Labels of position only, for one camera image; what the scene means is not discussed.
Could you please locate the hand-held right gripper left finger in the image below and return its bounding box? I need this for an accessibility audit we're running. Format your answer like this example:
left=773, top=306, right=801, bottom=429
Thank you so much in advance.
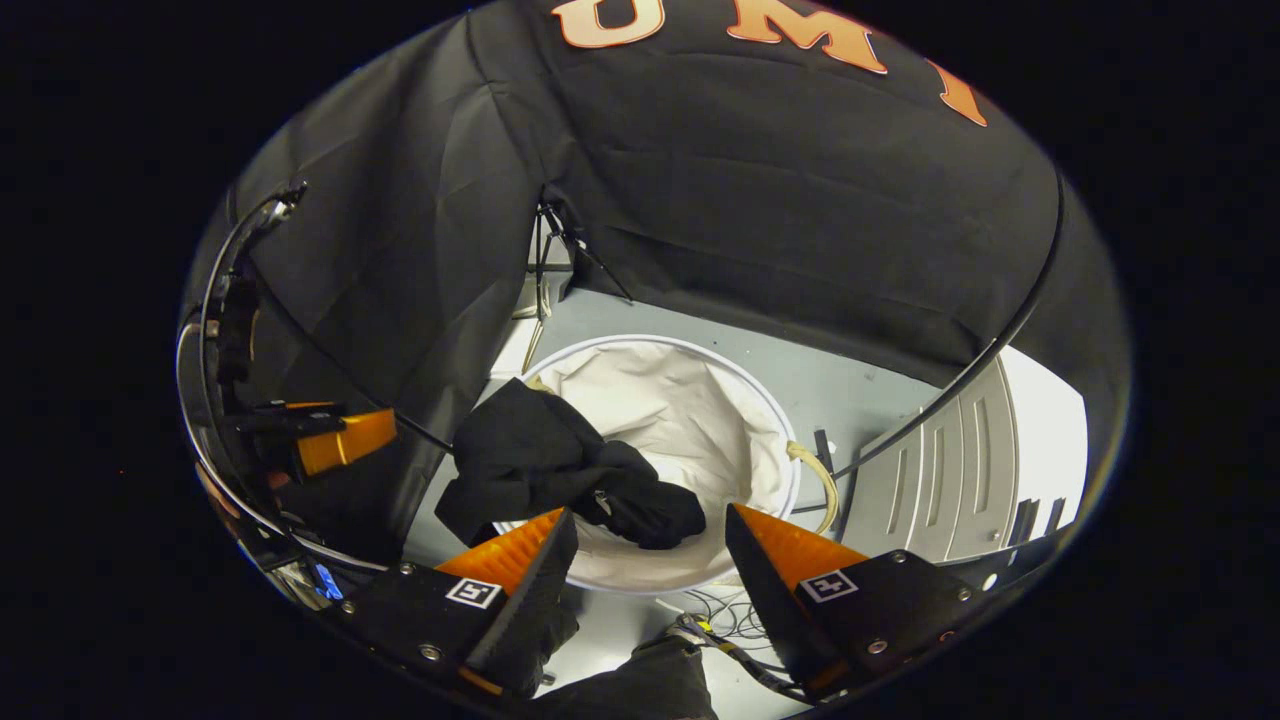
left=335, top=507, right=582, bottom=699

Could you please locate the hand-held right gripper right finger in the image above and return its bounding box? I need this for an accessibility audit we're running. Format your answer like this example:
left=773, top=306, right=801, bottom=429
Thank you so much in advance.
left=725, top=503, right=987, bottom=702

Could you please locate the black knit garment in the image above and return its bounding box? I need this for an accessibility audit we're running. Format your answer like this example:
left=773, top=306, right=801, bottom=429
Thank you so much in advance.
left=435, top=378, right=708, bottom=551

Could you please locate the white laundry hamper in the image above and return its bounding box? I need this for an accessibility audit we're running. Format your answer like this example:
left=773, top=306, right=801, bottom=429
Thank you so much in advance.
left=495, top=333, right=839, bottom=597

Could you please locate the black clothes rack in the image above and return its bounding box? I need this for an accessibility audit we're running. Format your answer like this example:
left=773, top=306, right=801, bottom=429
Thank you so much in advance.
left=790, top=170, right=1067, bottom=516

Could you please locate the person's leg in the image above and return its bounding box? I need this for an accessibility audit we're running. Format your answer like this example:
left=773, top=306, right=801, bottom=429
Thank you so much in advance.
left=500, top=590, right=718, bottom=720

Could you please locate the white cabinet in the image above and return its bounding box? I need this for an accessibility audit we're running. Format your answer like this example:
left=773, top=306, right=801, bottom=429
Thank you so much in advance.
left=845, top=345, right=1089, bottom=566

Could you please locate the black backdrop stand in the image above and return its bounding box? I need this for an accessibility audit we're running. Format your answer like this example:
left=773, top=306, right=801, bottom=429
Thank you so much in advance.
left=515, top=200, right=633, bottom=351

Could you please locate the black backdrop cloth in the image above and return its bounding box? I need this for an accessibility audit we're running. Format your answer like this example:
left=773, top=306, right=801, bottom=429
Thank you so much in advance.
left=185, top=0, right=1131, bottom=561

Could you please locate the bundle of floor cables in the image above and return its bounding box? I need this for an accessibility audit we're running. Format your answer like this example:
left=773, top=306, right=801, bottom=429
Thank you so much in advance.
left=665, top=588, right=801, bottom=701

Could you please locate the grey cable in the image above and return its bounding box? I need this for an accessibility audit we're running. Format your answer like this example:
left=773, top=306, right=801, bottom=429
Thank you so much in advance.
left=177, top=320, right=391, bottom=574

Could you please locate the black cable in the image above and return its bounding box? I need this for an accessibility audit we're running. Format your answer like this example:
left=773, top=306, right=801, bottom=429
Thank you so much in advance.
left=198, top=185, right=307, bottom=421

